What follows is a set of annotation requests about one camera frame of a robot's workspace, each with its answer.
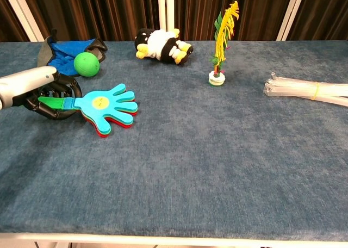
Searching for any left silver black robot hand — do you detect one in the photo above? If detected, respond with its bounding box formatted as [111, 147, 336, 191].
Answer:
[0, 66, 83, 121]

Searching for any blue hand clapper green handle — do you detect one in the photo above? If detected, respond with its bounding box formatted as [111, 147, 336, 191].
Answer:
[38, 83, 139, 139]

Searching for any blue cloth bag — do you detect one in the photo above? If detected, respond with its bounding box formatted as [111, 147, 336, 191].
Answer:
[37, 29, 108, 77]

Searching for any green ball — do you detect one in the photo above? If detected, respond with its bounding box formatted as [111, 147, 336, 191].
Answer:
[73, 52, 101, 78]

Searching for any dark brown curtain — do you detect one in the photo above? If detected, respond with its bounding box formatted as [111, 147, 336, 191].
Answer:
[0, 0, 348, 42]

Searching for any black white yellow plush toy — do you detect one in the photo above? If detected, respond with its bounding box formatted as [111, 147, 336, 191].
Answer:
[134, 28, 194, 66]

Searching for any blue felt table mat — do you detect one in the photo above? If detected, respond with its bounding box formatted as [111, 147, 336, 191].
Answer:
[0, 40, 348, 242]

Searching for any yellow feather shuttlecock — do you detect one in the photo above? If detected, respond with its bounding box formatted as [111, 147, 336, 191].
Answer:
[208, 1, 240, 87]

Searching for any bundle of clear plastic straws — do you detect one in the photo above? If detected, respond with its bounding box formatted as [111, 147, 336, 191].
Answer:
[263, 71, 348, 108]

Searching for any white frame post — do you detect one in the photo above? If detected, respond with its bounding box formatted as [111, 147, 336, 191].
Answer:
[276, 0, 308, 41]
[157, 0, 176, 37]
[1, 0, 45, 42]

